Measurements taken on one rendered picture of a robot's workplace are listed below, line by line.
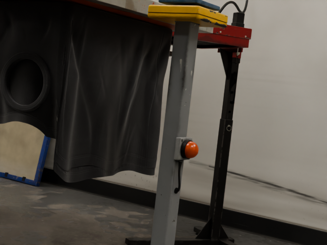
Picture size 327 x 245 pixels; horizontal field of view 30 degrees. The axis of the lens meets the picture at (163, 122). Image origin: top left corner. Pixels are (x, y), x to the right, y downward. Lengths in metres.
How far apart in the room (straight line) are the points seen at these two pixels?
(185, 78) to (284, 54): 2.26
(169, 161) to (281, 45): 2.31
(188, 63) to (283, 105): 2.23
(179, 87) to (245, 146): 2.33
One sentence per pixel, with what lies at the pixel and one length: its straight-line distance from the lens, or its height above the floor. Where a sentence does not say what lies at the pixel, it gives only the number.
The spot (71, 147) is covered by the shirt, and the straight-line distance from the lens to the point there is 1.51.
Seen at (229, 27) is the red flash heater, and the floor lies 1.09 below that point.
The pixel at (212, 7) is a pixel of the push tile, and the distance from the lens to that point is 1.35.
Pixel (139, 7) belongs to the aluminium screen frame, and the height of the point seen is 0.96.
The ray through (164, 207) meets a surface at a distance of 1.35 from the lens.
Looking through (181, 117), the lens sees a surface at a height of 0.72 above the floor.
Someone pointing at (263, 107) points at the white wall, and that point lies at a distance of 3.58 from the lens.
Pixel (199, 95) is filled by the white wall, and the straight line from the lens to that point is 3.79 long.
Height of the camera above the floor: 0.77
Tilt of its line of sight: 3 degrees down
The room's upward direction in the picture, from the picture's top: 6 degrees clockwise
